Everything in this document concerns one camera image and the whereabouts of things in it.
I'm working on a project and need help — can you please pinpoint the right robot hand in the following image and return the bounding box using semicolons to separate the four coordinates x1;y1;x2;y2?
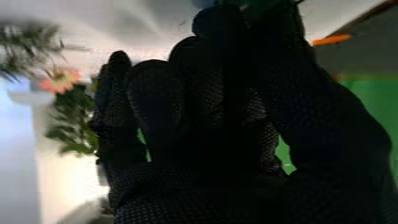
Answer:
87;0;398;224

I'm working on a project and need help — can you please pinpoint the pink flower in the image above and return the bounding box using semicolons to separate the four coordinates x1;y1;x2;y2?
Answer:
37;69;85;96

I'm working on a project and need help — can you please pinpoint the green sprig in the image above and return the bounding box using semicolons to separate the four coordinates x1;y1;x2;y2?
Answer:
0;22;87;83
44;85;101;158

